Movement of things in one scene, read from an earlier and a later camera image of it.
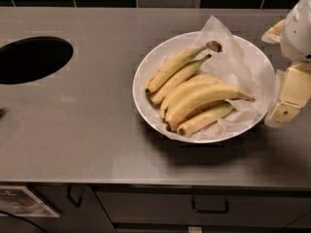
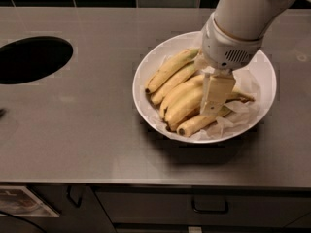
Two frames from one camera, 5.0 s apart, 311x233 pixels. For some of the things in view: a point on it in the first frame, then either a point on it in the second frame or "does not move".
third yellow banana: x=193 y=83 does not move
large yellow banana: x=196 y=99 does not move
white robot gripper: x=297 y=33 -> x=224 y=51
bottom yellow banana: x=204 y=119 does not move
